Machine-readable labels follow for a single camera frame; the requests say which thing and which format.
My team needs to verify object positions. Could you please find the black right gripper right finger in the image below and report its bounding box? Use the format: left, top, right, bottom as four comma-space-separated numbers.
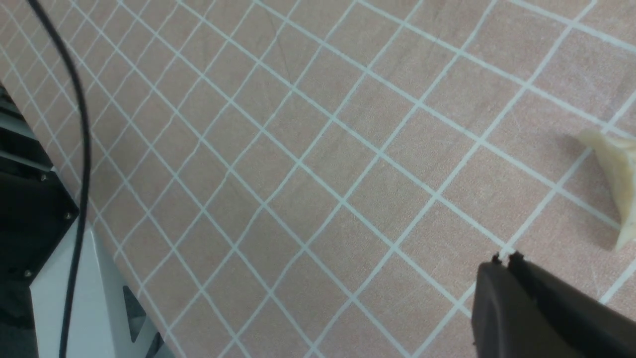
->
507, 252, 635, 358

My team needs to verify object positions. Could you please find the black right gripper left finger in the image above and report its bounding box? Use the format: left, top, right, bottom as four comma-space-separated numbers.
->
471, 253, 597, 358

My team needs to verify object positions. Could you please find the black cable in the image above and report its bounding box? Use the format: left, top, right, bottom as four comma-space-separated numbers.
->
27, 0, 92, 358

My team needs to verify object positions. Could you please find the cream white dumpling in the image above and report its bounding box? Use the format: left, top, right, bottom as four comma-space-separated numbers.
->
578, 129, 636, 250

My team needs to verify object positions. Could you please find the pink checkered tablecloth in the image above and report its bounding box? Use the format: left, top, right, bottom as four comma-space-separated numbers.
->
0, 0, 636, 358

